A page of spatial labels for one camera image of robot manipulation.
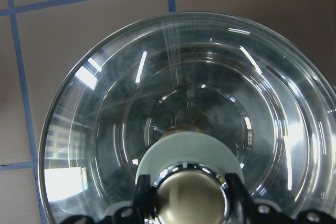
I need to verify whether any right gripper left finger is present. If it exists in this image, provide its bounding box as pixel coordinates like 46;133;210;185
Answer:
130;174;154;223

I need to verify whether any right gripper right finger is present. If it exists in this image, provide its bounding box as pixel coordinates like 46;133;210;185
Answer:
225;173;258;223

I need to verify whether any glass pot lid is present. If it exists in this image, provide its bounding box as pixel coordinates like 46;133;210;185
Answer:
38;12;335;223

